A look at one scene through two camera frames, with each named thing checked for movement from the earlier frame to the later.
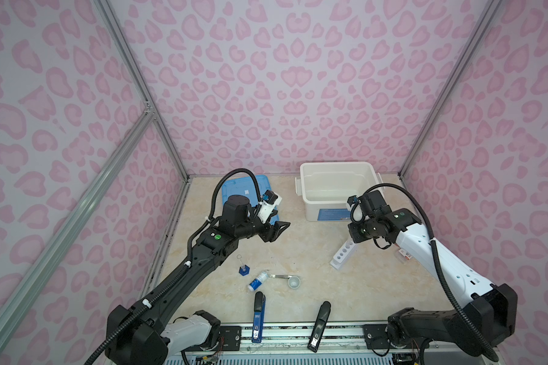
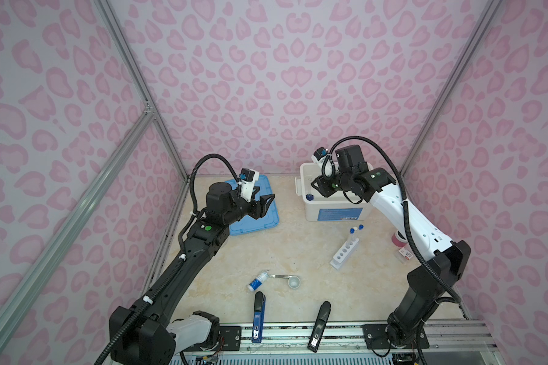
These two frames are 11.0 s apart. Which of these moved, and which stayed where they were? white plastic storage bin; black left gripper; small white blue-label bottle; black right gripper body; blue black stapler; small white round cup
Moved: black right gripper body; black left gripper
Stayed: blue black stapler; small white round cup; small white blue-label bottle; white plastic storage bin
